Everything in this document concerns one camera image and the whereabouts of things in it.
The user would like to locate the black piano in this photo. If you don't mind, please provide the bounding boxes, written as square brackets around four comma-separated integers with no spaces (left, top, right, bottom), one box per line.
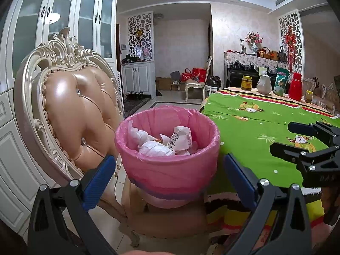
[226,68,290,93]

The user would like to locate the pink-lined trash bin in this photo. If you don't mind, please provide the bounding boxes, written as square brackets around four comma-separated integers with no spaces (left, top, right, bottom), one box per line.
[115,105,220,209]

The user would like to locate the printed paper cup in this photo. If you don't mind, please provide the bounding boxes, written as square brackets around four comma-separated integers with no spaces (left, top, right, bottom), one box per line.
[166,126,193,154]

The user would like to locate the white paper ball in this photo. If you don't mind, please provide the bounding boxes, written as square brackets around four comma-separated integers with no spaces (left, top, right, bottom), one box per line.
[138,141,176,157]

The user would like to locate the tall white lattice screen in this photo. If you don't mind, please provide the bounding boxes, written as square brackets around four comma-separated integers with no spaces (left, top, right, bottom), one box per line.
[278,9,305,76]

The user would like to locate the white dining chair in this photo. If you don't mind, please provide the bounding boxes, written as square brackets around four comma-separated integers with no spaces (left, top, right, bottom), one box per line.
[184,56,213,101]

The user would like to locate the cardboard boxes on floor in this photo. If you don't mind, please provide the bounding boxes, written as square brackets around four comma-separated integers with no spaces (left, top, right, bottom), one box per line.
[155,77,173,91]

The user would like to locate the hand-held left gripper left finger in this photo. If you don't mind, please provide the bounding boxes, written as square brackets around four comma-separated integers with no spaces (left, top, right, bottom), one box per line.
[27,154,117,255]

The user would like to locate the ornate beige armchair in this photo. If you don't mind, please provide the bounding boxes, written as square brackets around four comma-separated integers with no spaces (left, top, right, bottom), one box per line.
[303,77,336,112]

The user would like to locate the white lattice hallway panel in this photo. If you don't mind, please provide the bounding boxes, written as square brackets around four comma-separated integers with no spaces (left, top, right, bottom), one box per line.
[128,12,154,63]

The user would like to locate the white ceramic jug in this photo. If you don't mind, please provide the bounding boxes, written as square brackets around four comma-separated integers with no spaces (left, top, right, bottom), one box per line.
[256,74,272,95]

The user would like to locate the red gift bags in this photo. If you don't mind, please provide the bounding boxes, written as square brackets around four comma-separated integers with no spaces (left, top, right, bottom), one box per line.
[181,68,207,83]

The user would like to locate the green printed tablecloth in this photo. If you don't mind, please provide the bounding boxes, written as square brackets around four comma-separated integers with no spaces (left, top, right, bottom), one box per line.
[199,86,340,247]

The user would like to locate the green snack bag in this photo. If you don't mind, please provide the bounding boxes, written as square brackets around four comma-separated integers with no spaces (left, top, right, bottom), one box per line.
[273,68,290,97]

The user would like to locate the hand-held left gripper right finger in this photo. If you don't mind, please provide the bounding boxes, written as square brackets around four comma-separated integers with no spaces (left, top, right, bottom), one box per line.
[222,153,314,255]

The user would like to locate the tall white glass-door cabinet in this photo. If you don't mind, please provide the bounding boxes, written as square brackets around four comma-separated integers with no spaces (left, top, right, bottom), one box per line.
[0,0,119,234]

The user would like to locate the floral lace piano cover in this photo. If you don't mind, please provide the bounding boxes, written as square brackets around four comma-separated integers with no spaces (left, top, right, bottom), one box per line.
[224,51,289,73]

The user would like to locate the ornate tan leather chair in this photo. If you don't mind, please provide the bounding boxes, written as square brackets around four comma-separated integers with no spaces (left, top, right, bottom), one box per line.
[13,27,210,247]

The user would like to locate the dark floor rug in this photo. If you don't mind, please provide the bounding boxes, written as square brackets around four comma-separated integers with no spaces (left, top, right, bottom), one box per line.
[123,98,150,119]

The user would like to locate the yellow-lid glass jar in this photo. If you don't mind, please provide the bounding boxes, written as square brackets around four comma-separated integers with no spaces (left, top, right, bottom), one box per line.
[241,75,253,90]

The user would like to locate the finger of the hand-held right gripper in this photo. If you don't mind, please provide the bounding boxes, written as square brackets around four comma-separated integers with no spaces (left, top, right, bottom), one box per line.
[269,142,340,170]
[288,121,340,146]

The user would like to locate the low white cabinet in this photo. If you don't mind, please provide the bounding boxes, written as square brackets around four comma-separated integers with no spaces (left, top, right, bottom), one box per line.
[122,61,157,100]

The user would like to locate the red knot wall hanging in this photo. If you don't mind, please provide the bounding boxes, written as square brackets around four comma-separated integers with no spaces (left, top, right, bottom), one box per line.
[285,27,296,72]

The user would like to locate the vase with pink flowers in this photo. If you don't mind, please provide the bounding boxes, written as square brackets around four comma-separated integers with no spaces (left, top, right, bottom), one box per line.
[246,31,263,54]

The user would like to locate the dark bag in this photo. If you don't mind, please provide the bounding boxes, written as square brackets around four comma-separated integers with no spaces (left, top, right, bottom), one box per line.
[206,76,222,91]

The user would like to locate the red thermos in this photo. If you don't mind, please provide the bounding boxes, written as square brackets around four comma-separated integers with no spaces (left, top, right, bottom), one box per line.
[288,72,303,101]

